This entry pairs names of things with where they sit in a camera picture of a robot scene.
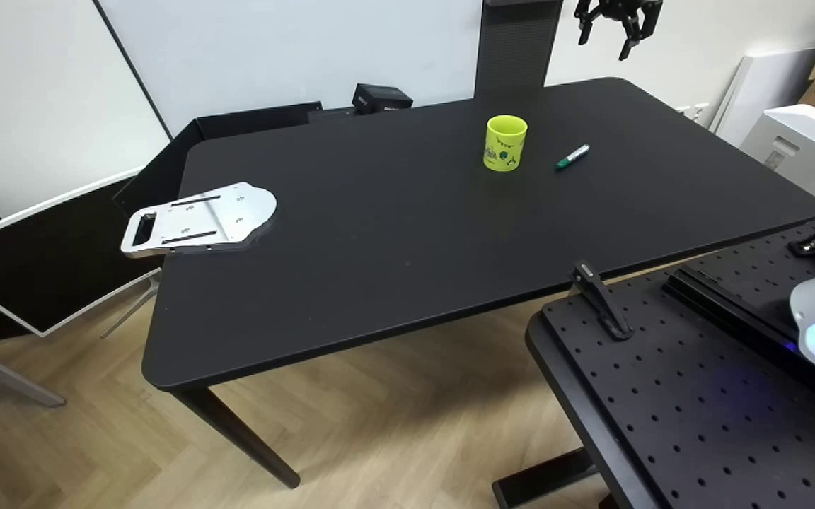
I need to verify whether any black table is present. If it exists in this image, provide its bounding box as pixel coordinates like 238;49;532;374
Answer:
142;79;815;487

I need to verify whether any whiteboard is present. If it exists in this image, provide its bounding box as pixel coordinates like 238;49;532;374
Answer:
92;0;481;137

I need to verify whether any black vertical pillar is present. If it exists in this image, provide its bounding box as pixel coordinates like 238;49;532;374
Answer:
476;0;562;100

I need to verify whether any white leaning board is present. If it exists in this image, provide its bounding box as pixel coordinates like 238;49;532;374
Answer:
711;49;815;144

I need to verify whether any small black box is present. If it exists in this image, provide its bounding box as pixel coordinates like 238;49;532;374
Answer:
350;86;412;113

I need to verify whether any black clamp on cart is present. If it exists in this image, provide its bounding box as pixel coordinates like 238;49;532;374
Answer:
575;264;633;342

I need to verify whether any green marker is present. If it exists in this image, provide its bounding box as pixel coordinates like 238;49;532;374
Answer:
555;144;590;173

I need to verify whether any yellow-green cup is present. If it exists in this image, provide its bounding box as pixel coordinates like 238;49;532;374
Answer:
484;113;529;173

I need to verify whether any white box device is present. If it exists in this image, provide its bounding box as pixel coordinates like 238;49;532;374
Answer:
740;104;815;196

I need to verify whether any black perforated breadboard cart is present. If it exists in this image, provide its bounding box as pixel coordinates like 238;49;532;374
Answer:
493;224;815;509

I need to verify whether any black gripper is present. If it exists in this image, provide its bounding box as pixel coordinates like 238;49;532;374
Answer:
575;0;662;59

